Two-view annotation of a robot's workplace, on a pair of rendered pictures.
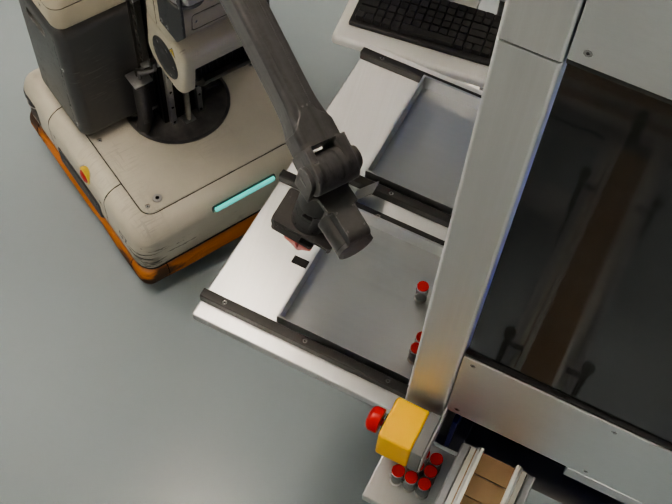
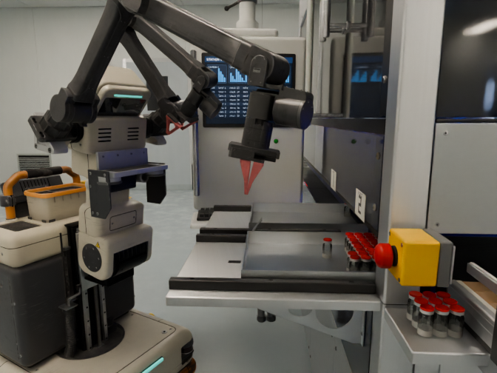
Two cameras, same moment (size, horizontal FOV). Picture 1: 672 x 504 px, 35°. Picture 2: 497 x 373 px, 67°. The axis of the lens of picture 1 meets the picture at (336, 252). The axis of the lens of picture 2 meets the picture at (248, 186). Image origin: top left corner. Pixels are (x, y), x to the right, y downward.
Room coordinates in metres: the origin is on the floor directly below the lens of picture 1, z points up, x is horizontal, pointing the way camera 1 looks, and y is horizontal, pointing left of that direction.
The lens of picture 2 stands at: (0.15, 0.31, 1.21)
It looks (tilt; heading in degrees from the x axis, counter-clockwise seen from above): 10 degrees down; 340
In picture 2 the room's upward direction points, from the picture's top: straight up
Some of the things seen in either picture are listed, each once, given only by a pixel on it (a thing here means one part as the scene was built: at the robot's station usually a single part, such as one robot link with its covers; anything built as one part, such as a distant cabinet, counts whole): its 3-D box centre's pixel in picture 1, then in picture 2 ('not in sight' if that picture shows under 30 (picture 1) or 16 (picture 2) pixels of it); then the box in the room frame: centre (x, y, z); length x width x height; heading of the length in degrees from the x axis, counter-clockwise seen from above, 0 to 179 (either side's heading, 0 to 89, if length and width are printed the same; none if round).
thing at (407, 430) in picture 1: (406, 434); (416, 256); (0.59, -0.13, 0.99); 0.08 x 0.07 x 0.07; 67
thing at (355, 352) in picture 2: not in sight; (311, 223); (1.62, -0.54, 0.73); 1.98 x 0.01 x 0.25; 157
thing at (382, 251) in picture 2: (379, 420); (387, 255); (0.61, -0.09, 0.99); 0.04 x 0.04 x 0.04; 67
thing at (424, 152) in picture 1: (476, 161); (303, 217); (1.18, -0.25, 0.90); 0.34 x 0.26 x 0.04; 67
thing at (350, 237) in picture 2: not in sight; (356, 253); (0.83, -0.20, 0.90); 0.18 x 0.02 x 0.05; 157
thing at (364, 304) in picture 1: (399, 302); (317, 255); (0.86, -0.12, 0.90); 0.34 x 0.26 x 0.04; 67
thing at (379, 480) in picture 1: (418, 481); (440, 334); (0.56, -0.16, 0.87); 0.14 x 0.13 x 0.02; 67
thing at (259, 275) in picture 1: (403, 221); (284, 242); (1.05, -0.12, 0.87); 0.70 x 0.48 x 0.02; 157
